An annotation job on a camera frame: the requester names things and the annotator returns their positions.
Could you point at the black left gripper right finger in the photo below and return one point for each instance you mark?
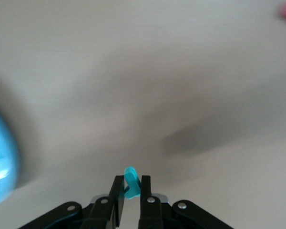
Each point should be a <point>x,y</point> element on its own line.
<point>146,210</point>

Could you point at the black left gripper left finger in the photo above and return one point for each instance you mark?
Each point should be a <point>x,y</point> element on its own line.
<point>114,202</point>

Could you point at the teal foam letter r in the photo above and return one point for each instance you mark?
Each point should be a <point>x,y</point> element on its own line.
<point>132,183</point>

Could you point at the blue plate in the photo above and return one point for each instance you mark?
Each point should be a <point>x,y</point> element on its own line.
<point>2,155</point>

